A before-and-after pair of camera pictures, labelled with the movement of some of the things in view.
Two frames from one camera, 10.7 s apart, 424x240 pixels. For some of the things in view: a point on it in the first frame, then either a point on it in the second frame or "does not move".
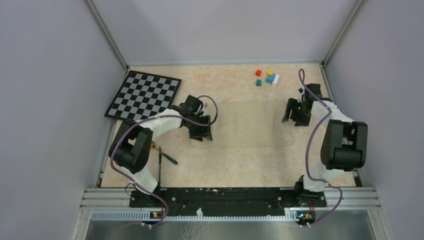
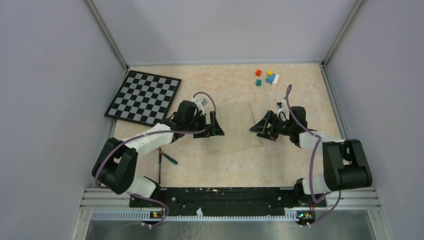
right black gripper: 292,103 → 261,127
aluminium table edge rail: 227,201 does not move
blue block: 270,79 does not move
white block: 276,79 does not move
